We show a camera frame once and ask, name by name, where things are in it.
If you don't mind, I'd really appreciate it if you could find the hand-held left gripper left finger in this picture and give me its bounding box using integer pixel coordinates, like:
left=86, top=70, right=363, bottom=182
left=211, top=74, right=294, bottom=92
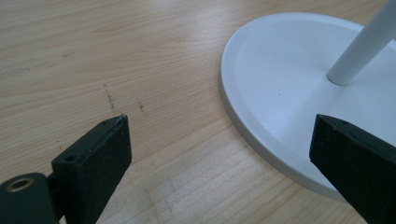
left=50, top=114, right=133, bottom=224

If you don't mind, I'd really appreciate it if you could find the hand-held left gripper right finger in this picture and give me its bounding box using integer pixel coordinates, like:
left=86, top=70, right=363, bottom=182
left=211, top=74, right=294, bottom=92
left=308, top=113, right=396, bottom=224

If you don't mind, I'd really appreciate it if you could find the white round stand with pole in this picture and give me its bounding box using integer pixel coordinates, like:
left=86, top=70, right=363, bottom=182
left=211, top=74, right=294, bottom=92
left=219, top=0, right=396, bottom=203

